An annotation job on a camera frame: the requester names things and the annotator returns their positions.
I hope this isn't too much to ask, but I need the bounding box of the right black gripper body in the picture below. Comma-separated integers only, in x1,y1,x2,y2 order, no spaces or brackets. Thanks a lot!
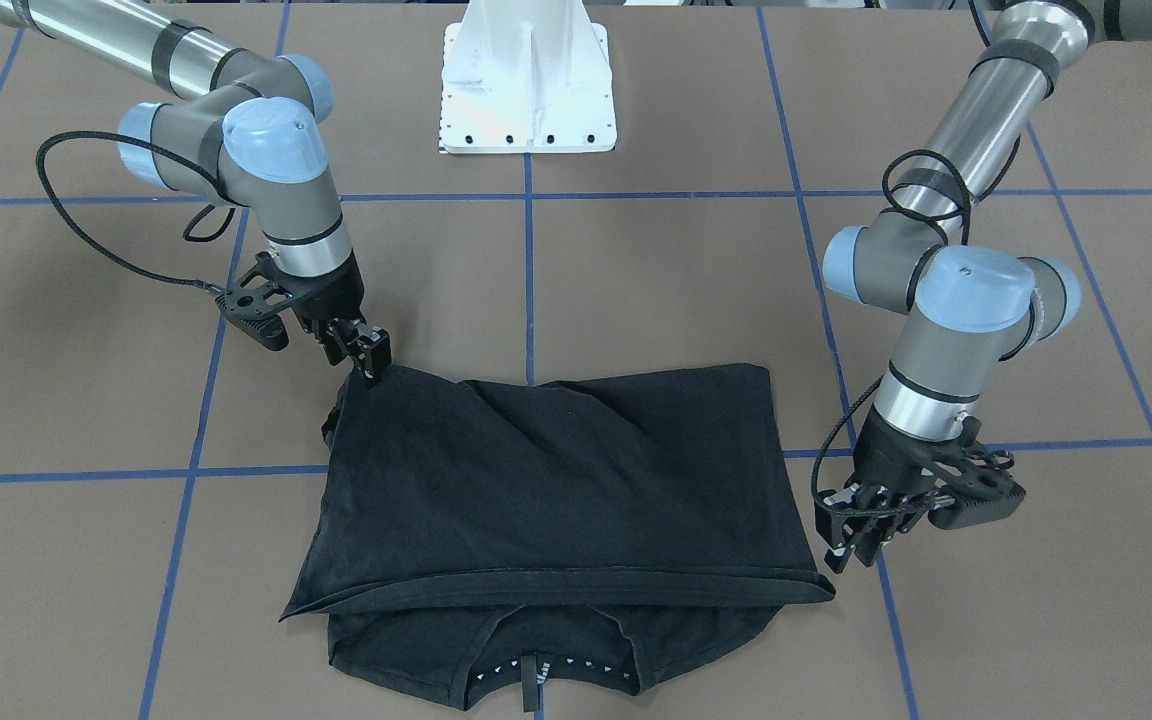
285,253,365,334

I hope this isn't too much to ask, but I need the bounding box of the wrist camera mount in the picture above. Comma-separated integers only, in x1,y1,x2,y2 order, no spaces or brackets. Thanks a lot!
923,416,1026,530
212,251,311,353

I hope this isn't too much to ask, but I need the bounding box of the black t-shirt with logo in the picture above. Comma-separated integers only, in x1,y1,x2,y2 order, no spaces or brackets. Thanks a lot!
282,364,836,711

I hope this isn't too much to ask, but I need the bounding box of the white camera pole base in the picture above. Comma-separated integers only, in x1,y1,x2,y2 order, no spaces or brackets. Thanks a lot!
438,1,617,156

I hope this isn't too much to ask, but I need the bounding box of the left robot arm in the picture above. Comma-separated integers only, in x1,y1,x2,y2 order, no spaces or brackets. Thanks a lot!
813,1,1152,573

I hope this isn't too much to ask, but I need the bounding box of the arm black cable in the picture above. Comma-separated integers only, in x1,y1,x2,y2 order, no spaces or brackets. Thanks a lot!
35,132,237,296
811,0,1032,546

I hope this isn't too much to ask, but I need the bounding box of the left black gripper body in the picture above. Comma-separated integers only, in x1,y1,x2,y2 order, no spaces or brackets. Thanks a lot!
851,409,954,506

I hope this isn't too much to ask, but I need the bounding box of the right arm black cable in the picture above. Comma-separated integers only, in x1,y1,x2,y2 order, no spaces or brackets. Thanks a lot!
35,132,237,296

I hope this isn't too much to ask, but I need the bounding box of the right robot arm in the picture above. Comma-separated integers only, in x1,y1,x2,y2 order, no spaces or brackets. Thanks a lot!
0,1,392,381

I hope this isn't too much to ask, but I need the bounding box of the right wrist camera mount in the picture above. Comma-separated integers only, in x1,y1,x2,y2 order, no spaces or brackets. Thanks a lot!
212,251,311,353

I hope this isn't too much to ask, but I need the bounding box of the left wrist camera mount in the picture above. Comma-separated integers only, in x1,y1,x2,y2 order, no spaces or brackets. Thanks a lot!
923,416,1026,530

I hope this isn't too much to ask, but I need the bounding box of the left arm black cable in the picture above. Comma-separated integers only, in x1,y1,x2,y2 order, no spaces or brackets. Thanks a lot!
811,0,1032,546

